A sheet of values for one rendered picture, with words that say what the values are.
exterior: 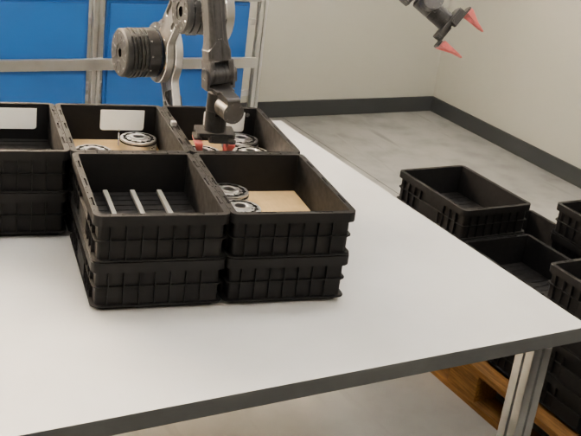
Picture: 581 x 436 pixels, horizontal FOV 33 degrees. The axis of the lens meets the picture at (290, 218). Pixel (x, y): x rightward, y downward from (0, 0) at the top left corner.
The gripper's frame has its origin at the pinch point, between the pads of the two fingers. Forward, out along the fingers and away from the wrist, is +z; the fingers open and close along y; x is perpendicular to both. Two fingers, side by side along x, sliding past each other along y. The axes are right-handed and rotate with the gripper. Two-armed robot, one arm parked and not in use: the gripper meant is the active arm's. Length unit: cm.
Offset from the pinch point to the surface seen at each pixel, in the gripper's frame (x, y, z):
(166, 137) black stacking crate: 12.5, -10.7, -1.6
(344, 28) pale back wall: 334, 140, 45
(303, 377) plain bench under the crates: -80, 8, 14
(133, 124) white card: 27.5, -18.2, 0.6
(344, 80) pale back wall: 334, 145, 78
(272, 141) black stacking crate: 12.7, 19.4, -1.7
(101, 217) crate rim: -52, -32, -8
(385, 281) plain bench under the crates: -37, 40, 15
